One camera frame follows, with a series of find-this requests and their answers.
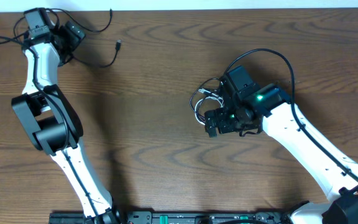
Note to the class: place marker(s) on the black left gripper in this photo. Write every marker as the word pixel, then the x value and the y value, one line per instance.
pixel 68 30

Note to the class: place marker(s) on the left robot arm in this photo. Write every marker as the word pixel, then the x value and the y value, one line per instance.
pixel 52 124

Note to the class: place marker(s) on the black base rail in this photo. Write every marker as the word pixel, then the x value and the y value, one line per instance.
pixel 147 217

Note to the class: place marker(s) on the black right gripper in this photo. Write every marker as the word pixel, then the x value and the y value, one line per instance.
pixel 222 126

